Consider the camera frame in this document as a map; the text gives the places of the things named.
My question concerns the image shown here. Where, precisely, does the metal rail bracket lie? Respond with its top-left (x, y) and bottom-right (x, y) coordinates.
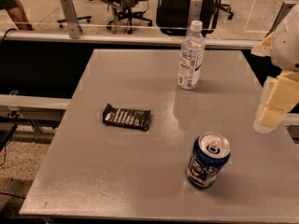
top-left (60, 0), bottom-right (81, 38)
top-left (267, 1), bottom-right (299, 35)

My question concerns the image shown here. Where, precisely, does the black cabinet on floor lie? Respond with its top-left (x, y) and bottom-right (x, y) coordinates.
top-left (156, 0), bottom-right (217, 36)

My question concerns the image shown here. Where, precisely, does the right metal rail bracket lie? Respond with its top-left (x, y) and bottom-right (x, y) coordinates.
top-left (267, 1), bottom-right (299, 35)

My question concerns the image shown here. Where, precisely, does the left metal rail bracket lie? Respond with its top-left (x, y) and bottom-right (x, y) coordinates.
top-left (60, 0), bottom-right (81, 38)

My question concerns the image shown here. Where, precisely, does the person in dark shirt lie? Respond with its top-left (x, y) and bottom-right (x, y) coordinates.
top-left (0, 0), bottom-right (34, 31)

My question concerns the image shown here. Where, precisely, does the left side metal frame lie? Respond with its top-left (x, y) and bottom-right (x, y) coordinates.
top-left (0, 91), bottom-right (70, 129)

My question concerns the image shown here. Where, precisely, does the black rxbar chocolate wrapper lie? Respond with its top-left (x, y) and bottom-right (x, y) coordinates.
top-left (103, 104), bottom-right (150, 132)

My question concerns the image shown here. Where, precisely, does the clear plastic water bottle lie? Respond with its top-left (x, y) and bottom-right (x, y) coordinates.
top-left (178, 21), bottom-right (205, 90)

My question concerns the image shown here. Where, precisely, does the horizontal metal rail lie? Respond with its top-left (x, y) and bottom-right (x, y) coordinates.
top-left (0, 30), bottom-right (260, 49)

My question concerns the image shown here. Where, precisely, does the blue soda can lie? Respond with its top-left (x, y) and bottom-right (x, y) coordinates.
top-left (186, 132), bottom-right (231, 189)

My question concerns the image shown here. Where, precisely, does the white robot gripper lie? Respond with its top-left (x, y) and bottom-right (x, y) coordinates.
top-left (251, 4), bottom-right (299, 133)

